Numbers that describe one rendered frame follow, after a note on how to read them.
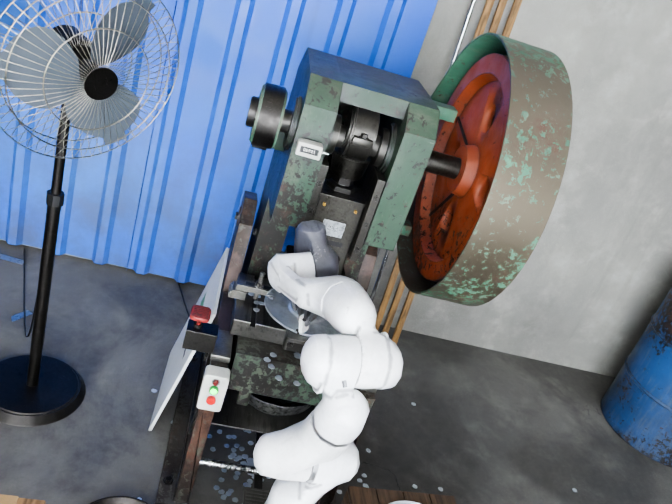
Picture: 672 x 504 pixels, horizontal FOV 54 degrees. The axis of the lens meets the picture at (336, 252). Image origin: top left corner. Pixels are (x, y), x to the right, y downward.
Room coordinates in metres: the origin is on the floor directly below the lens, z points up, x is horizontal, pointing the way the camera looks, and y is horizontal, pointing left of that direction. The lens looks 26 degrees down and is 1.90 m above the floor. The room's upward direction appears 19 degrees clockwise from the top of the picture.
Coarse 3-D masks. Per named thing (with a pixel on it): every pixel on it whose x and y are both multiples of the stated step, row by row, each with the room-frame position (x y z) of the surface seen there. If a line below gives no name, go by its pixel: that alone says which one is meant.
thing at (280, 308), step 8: (272, 288) 1.88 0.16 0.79; (280, 296) 1.86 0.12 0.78; (272, 304) 1.80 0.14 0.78; (280, 304) 1.81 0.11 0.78; (288, 304) 1.83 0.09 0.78; (272, 312) 1.75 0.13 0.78; (280, 312) 1.77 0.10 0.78; (288, 312) 1.79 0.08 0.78; (296, 312) 1.79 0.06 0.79; (280, 320) 1.73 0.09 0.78; (288, 320) 1.74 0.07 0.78; (296, 320) 1.76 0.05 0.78; (320, 320) 1.80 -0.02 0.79; (288, 328) 1.69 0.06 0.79; (296, 328) 1.71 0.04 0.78; (312, 328) 1.74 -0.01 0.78; (320, 328) 1.76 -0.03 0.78; (328, 328) 1.77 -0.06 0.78
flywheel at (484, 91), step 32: (480, 64) 2.19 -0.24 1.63; (480, 96) 2.18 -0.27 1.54; (448, 128) 2.31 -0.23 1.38; (480, 128) 2.07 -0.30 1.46; (480, 160) 1.97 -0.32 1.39; (448, 192) 2.12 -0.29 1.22; (480, 192) 1.91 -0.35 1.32; (416, 224) 2.19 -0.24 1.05; (448, 224) 2.08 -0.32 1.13; (416, 256) 2.06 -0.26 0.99; (448, 256) 1.81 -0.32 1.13
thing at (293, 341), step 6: (288, 330) 1.69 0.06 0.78; (288, 336) 1.66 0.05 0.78; (294, 336) 1.67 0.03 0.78; (300, 336) 1.68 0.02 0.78; (306, 336) 1.69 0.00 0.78; (288, 342) 1.77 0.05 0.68; (294, 342) 1.66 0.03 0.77; (300, 342) 1.66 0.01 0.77; (288, 348) 1.78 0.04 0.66; (294, 348) 1.78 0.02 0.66; (300, 348) 1.78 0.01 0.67
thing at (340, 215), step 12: (324, 192) 1.87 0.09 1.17; (336, 192) 1.91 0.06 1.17; (348, 192) 1.92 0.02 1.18; (360, 192) 1.98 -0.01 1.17; (324, 204) 1.86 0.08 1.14; (336, 204) 1.87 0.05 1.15; (348, 204) 1.88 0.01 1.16; (360, 204) 1.89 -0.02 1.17; (324, 216) 1.87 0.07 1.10; (336, 216) 1.88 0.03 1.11; (348, 216) 1.88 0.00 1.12; (360, 216) 1.89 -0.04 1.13; (336, 228) 1.88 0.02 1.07; (348, 228) 1.89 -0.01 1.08; (336, 240) 1.88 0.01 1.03; (348, 240) 1.89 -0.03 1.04; (336, 252) 1.88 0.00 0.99; (348, 252) 1.90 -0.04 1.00
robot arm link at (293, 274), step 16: (288, 256) 1.49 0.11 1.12; (304, 256) 1.50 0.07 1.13; (272, 272) 1.46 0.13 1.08; (288, 272) 1.42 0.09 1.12; (304, 272) 1.47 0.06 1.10; (288, 288) 1.38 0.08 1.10; (304, 288) 1.33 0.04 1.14; (320, 288) 1.31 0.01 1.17; (304, 304) 1.31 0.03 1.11; (320, 304) 1.28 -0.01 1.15
